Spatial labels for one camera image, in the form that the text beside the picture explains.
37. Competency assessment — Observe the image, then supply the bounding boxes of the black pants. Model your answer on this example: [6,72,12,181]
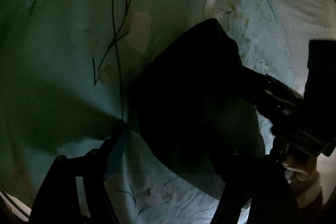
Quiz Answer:
[125,19,265,199]

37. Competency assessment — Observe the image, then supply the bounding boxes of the person's right hand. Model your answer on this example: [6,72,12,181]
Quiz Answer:
[281,156,324,211]

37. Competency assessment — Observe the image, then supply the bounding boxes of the teal floral bedsheet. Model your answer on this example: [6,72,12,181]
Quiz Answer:
[1,0,293,223]

